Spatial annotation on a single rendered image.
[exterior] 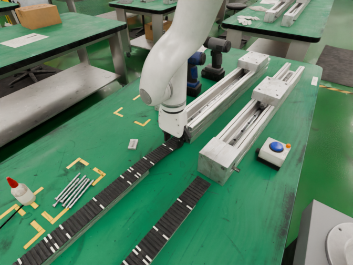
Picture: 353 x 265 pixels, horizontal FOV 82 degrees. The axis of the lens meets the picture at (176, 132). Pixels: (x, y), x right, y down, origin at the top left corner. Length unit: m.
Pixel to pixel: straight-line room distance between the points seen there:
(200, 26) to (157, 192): 0.47
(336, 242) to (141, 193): 0.50
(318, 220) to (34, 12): 2.50
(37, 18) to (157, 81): 2.10
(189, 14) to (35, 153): 0.73
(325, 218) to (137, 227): 0.48
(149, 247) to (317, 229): 0.40
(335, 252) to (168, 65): 0.55
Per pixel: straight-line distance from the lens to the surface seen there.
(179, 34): 0.50
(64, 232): 0.64
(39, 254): 0.65
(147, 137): 0.83
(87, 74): 2.75
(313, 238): 0.61
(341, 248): 0.63
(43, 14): 2.54
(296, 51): 2.38
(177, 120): 0.65
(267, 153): 0.75
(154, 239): 0.57
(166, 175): 0.70
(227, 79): 1.07
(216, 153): 0.64
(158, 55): 0.50
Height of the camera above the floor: 1.35
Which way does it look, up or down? 42 degrees down
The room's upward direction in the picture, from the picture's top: straight up
